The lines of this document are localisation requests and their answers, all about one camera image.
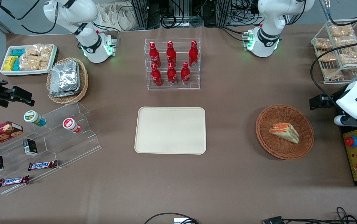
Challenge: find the white rectangular snack tray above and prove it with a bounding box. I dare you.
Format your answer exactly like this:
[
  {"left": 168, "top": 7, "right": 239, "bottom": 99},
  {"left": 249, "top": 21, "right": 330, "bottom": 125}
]
[{"left": 0, "top": 44, "right": 58, "bottom": 77}]

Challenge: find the triangular sandwich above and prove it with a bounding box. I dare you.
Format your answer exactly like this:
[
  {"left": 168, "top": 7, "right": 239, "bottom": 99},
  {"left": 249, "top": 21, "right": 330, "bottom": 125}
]
[{"left": 268, "top": 123, "right": 300, "bottom": 144}]

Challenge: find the round brown wicker basket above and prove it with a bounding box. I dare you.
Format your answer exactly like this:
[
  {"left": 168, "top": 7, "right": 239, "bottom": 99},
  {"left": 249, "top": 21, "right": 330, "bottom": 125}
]
[{"left": 255, "top": 105, "right": 315, "bottom": 160}]

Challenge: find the oval light wicker basket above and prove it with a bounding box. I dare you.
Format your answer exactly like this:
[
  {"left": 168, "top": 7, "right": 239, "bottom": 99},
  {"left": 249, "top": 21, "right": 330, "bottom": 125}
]
[{"left": 46, "top": 57, "right": 89, "bottom": 105}]

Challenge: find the beige plastic tray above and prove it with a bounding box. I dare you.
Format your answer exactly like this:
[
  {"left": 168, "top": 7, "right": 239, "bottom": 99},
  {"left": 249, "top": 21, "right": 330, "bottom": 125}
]
[{"left": 134, "top": 107, "right": 207, "bottom": 155}]

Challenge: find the green lid cup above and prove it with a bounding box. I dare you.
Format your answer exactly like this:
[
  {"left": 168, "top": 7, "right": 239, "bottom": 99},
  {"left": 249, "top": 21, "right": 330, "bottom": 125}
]
[{"left": 24, "top": 110, "right": 47, "bottom": 127}]

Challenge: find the clear pastry pack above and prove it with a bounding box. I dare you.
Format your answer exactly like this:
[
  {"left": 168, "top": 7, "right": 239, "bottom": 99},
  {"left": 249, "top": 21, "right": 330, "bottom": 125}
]
[
  {"left": 323, "top": 68, "right": 344, "bottom": 80},
  {"left": 329, "top": 24, "right": 355, "bottom": 38},
  {"left": 334, "top": 35, "right": 357, "bottom": 48},
  {"left": 338, "top": 51, "right": 357, "bottom": 66},
  {"left": 317, "top": 51, "right": 337, "bottom": 63},
  {"left": 315, "top": 38, "right": 333, "bottom": 50}
]

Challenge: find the yellow snack pack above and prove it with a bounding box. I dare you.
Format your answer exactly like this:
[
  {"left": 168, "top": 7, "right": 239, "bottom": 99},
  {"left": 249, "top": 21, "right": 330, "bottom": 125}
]
[{"left": 3, "top": 56, "right": 17, "bottom": 72}]

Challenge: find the silver foil pack stack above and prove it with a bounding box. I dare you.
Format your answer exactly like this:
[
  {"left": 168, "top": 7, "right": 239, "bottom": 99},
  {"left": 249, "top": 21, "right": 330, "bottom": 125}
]
[{"left": 49, "top": 60, "right": 80, "bottom": 98}]

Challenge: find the red lid cup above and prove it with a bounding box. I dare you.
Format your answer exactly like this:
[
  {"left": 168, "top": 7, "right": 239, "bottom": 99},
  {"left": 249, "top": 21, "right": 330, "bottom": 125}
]
[{"left": 62, "top": 118, "right": 82, "bottom": 133}]

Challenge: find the clear acrylic step display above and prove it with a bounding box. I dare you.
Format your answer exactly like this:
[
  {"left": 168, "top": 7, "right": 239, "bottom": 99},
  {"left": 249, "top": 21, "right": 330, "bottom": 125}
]
[{"left": 0, "top": 101, "right": 102, "bottom": 196}]

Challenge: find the Snickers bar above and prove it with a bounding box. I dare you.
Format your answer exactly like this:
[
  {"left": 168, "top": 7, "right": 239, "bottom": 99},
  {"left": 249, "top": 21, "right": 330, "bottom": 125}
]
[
  {"left": 0, "top": 175, "right": 30, "bottom": 188},
  {"left": 28, "top": 160, "right": 58, "bottom": 171}
]

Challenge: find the cream cloth bag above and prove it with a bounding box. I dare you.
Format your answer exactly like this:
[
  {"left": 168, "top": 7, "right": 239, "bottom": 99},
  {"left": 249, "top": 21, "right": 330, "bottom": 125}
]
[{"left": 97, "top": 2, "right": 130, "bottom": 31}]

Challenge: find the red cola bottle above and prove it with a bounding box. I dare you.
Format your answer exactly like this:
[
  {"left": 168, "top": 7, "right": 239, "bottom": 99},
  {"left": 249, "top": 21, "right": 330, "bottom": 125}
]
[
  {"left": 181, "top": 62, "right": 191, "bottom": 86},
  {"left": 188, "top": 40, "right": 199, "bottom": 68},
  {"left": 167, "top": 62, "right": 178, "bottom": 86},
  {"left": 151, "top": 63, "right": 163, "bottom": 87},
  {"left": 166, "top": 41, "right": 177, "bottom": 66},
  {"left": 149, "top": 41, "right": 161, "bottom": 68}
]

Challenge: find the clear acrylic bottle rack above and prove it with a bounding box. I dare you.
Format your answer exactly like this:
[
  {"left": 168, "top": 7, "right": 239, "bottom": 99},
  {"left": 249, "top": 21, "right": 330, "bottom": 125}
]
[{"left": 144, "top": 38, "right": 201, "bottom": 91}]

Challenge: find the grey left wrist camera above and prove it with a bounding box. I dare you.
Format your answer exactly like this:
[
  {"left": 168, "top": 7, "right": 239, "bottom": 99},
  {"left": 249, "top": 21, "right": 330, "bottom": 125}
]
[{"left": 334, "top": 114, "right": 350, "bottom": 126}]

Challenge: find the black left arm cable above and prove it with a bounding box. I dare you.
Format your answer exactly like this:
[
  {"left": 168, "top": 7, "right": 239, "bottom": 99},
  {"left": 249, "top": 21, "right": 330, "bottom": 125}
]
[{"left": 310, "top": 43, "right": 357, "bottom": 108}]

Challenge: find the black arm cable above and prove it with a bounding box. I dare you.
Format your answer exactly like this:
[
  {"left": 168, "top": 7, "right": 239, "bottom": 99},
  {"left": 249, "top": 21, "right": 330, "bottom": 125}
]
[
  {"left": 310, "top": 43, "right": 357, "bottom": 108},
  {"left": 0, "top": 0, "right": 57, "bottom": 35}
]

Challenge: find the white wire rack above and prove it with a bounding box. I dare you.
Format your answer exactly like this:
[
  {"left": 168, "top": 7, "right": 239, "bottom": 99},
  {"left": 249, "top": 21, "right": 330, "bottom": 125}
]
[{"left": 310, "top": 19, "right": 357, "bottom": 85}]

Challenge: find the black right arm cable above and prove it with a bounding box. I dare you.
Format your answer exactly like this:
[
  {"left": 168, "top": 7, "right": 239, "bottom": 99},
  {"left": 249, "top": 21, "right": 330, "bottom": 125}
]
[{"left": 0, "top": 0, "right": 57, "bottom": 35}]

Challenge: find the black cable with connector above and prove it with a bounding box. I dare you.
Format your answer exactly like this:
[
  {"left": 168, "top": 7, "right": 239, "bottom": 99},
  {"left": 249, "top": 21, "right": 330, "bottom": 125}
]
[{"left": 263, "top": 207, "right": 357, "bottom": 224}]

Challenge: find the aluminium frame post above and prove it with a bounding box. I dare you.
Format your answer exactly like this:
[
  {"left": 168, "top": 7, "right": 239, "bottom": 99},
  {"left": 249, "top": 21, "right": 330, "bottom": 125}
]
[
  {"left": 215, "top": 0, "right": 232, "bottom": 27},
  {"left": 131, "top": 0, "right": 161, "bottom": 29}
]

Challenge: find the black table edge cable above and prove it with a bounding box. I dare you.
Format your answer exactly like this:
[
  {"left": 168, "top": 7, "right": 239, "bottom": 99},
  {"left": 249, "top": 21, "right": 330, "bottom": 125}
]
[{"left": 144, "top": 212, "right": 199, "bottom": 224}]

